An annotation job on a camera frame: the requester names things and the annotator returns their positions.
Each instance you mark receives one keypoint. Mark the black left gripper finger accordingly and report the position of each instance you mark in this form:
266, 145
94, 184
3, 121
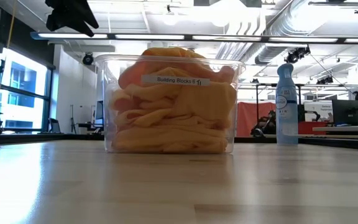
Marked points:
82, 27
89, 21

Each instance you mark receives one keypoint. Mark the black background robot arm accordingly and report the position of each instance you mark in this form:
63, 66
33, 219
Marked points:
264, 126

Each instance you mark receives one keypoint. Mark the long ceiling light strip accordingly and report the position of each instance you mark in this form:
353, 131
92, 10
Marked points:
73, 35

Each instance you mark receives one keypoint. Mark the black round ceiling fixture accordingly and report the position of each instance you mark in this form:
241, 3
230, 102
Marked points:
88, 58

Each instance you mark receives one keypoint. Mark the background computer monitor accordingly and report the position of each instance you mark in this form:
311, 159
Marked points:
99, 110

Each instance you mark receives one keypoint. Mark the black tripod stand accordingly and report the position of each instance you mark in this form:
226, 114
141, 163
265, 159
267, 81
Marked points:
72, 119

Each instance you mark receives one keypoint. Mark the clear labelled plastic bin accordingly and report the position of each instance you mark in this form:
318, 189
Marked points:
176, 80

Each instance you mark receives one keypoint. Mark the red partition cloth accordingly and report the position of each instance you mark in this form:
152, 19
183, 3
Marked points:
247, 118

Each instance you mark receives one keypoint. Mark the black track light cluster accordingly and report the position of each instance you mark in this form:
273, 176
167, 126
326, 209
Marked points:
325, 80
297, 54

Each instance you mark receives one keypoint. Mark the blue air freshener bottle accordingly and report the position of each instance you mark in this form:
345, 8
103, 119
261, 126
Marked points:
287, 124

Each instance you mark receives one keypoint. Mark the white printed sign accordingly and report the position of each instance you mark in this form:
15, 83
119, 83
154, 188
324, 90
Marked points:
317, 109

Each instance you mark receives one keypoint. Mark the red box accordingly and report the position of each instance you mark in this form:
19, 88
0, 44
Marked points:
312, 128

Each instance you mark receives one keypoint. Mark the black computer monitor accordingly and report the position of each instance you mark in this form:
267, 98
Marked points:
348, 112

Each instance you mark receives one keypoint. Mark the grey background table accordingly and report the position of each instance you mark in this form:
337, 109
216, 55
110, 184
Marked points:
343, 128

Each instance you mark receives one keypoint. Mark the silver ventilation duct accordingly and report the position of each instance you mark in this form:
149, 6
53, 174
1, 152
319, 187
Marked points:
278, 28

